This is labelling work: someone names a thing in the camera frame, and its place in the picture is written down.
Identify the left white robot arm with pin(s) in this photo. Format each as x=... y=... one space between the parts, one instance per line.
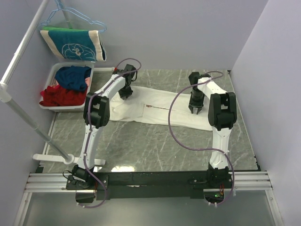
x=97 y=115

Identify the teal cartoon towel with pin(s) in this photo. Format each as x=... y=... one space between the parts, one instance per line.
x=74 y=44

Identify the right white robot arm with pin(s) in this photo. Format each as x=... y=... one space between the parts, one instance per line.
x=222 y=114

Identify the red t shirt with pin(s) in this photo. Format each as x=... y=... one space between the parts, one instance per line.
x=59 y=96

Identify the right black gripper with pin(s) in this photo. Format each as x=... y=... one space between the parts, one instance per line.
x=193 y=104

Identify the blue wire hanger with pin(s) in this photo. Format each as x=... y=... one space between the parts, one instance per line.
x=60 y=7

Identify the navy blue t shirt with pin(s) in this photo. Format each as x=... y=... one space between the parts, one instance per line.
x=73 y=77

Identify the aluminium rail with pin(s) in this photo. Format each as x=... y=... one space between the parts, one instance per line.
x=56 y=183

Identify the white clothes rack frame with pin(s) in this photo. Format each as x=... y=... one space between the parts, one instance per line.
x=18 y=141

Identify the white plastic laundry basket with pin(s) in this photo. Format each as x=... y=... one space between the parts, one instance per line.
x=52 y=82

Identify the white floral t shirt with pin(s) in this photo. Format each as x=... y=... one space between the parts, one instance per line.
x=151 y=106

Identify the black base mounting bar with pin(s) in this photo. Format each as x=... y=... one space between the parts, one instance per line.
x=117 y=185

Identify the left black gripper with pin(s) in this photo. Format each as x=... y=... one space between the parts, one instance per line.
x=127 y=93

